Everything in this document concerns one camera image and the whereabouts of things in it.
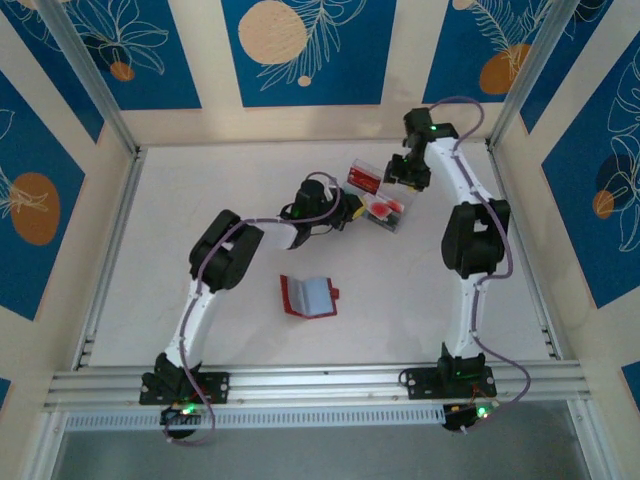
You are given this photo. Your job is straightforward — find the clear plastic card box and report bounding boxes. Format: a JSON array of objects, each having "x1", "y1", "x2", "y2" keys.
[{"x1": 344, "y1": 158, "x2": 418, "y2": 235}]

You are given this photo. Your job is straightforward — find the white pink april card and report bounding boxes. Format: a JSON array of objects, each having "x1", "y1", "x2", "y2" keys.
[{"x1": 366, "y1": 196, "x2": 406, "y2": 224}]

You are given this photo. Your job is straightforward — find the red card holder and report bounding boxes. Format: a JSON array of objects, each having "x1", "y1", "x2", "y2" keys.
[{"x1": 278, "y1": 273, "x2": 342, "y2": 319}]

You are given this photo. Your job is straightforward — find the red card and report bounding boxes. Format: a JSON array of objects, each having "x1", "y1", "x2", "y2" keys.
[{"x1": 348, "y1": 167, "x2": 384, "y2": 195}]

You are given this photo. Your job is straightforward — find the black controller board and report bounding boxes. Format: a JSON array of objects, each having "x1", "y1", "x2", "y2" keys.
[
  {"x1": 442, "y1": 402, "x2": 494, "y2": 434},
  {"x1": 159, "y1": 402, "x2": 204, "y2": 429}
]

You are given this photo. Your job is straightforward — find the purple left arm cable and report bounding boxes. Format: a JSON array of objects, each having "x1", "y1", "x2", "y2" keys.
[{"x1": 163, "y1": 171, "x2": 345, "y2": 447}]

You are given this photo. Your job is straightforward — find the aluminium side rail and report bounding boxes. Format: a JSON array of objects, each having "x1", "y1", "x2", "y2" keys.
[
  {"x1": 72, "y1": 147, "x2": 149, "y2": 371},
  {"x1": 487, "y1": 142, "x2": 565, "y2": 362}
]

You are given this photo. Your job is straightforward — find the aluminium frame post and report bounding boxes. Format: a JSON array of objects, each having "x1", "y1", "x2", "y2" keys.
[
  {"x1": 485, "y1": 0, "x2": 577, "y2": 151},
  {"x1": 35, "y1": 0, "x2": 142, "y2": 157}
]

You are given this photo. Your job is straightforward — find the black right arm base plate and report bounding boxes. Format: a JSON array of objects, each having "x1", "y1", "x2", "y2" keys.
[{"x1": 402, "y1": 365, "x2": 498, "y2": 401}]

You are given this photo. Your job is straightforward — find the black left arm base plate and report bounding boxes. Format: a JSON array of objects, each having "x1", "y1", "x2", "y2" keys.
[{"x1": 138, "y1": 370, "x2": 232, "y2": 405}]

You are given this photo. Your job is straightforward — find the white slotted cable duct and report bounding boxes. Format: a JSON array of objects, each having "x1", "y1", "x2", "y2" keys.
[{"x1": 64, "y1": 404, "x2": 446, "y2": 432}]

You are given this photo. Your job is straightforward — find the aluminium frame bar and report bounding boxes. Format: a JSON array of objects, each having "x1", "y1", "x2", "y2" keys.
[
  {"x1": 24, "y1": 410, "x2": 69, "y2": 480},
  {"x1": 567, "y1": 399, "x2": 610, "y2": 480}
]

